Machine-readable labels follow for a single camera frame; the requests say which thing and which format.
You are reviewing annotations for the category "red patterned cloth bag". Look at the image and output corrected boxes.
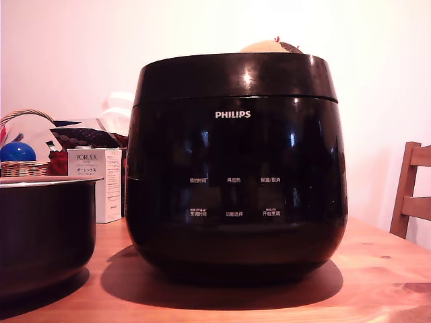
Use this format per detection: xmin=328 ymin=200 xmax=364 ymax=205
xmin=46 ymin=127 xmax=129 ymax=176

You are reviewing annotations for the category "tan round hat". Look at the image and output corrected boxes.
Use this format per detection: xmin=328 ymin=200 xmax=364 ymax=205
xmin=238 ymin=36 xmax=304 ymax=55

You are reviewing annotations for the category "white Porlex box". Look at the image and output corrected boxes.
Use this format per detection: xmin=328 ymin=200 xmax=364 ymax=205
xmin=67 ymin=148 xmax=123 ymax=224

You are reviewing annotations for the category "wooden chair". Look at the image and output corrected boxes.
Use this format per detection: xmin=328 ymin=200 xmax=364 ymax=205
xmin=389 ymin=141 xmax=431 ymax=240

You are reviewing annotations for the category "blue ball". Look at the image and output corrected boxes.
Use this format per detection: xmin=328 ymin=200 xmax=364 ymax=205
xmin=0 ymin=141 xmax=37 ymax=163

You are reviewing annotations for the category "white plastic bag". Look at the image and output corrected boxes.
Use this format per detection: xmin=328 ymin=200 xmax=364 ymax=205
xmin=96 ymin=92 xmax=135 ymax=135

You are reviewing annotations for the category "black inner cooking pot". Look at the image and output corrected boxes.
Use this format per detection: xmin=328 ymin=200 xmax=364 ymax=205
xmin=0 ymin=176 xmax=104 ymax=297

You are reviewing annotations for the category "black Philips rice cooker body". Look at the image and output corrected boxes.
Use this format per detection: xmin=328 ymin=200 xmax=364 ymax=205
xmin=125 ymin=95 xmax=349 ymax=283

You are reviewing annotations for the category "woven wicker basket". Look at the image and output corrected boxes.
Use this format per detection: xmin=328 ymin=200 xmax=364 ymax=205
xmin=0 ymin=108 xmax=57 ymax=178

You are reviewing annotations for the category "black rice cooker lid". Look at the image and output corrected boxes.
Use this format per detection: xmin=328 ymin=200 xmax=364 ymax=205
xmin=132 ymin=52 xmax=339 ymax=108

